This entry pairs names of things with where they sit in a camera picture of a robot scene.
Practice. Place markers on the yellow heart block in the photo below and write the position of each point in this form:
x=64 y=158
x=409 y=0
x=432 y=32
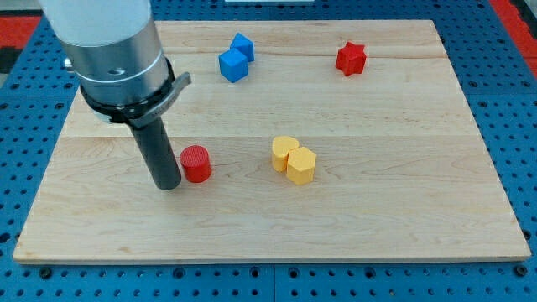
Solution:
x=280 y=148

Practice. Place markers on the red star block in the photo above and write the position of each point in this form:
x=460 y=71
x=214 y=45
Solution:
x=351 y=59

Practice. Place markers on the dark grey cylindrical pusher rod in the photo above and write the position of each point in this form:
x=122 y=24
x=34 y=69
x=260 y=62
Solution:
x=154 y=145

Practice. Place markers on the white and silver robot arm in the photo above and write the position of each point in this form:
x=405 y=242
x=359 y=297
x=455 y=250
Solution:
x=114 y=49

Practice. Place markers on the blue cube block front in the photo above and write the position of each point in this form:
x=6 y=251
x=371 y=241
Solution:
x=233 y=65

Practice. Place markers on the blue cube block rear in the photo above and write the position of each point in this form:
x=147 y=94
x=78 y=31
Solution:
x=244 y=45

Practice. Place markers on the red cylinder block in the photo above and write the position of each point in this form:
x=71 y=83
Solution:
x=195 y=161

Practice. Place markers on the light wooden board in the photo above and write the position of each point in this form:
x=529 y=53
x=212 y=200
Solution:
x=402 y=174

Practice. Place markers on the yellow hexagon block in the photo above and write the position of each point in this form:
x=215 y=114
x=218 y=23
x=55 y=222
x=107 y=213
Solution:
x=301 y=165

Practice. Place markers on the blue cube block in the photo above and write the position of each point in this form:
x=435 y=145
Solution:
x=244 y=45
x=233 y=65

